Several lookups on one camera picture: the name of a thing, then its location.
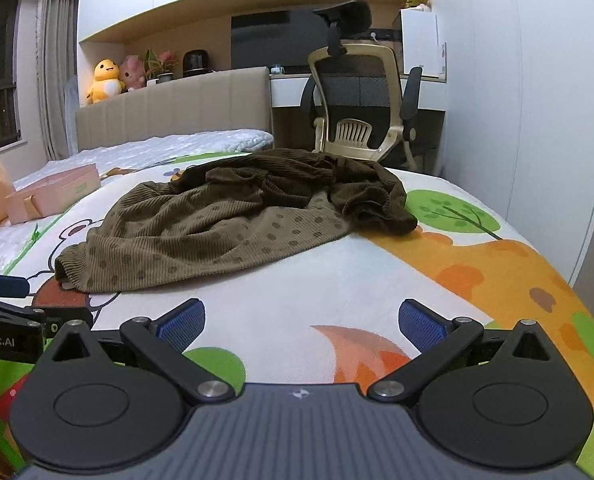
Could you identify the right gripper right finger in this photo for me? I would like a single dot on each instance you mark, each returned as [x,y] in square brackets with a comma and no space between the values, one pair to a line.
[442,343]

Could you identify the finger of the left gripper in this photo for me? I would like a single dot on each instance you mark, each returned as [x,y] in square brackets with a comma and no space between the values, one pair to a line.
[13,286]

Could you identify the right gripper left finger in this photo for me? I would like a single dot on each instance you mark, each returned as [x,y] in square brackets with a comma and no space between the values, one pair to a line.
[159,345]

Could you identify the brown polka dot garment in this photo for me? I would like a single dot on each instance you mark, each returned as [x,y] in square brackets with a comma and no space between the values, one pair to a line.
[230,215]

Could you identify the white quilted mattress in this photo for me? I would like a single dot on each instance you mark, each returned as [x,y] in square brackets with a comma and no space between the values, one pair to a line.
[132,155]

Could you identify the pink gift box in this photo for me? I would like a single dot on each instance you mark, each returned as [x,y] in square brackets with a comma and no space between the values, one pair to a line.
[52,195]

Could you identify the cartoon animal play mat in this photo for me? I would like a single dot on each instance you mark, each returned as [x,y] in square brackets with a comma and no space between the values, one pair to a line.
[331,314]

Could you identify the yellow duck plush toy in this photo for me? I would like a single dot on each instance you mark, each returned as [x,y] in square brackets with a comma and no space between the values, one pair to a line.
[106,82]

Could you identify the beige mesh office chair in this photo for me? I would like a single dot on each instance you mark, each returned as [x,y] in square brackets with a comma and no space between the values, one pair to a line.
[372,133]

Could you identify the beige upholstered headboard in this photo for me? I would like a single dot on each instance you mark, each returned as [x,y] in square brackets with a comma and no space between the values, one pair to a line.
[227,100]

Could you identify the pink plush toy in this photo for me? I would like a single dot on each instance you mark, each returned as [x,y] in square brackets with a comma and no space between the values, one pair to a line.
[132,73]

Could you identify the potted plant with flowers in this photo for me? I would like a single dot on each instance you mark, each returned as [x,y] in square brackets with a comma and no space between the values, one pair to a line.
[158,64]

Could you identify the black kettle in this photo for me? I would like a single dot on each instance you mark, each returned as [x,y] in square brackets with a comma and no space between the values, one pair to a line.
[196,62]

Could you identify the grey window curtain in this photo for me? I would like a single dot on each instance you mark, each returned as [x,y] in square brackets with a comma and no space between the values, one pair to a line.
[56,35]

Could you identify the white board on desk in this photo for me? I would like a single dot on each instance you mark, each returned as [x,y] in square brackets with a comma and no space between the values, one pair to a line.
[420,43]

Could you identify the black computer monitor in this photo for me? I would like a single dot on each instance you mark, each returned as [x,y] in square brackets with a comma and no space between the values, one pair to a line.
[282,38]

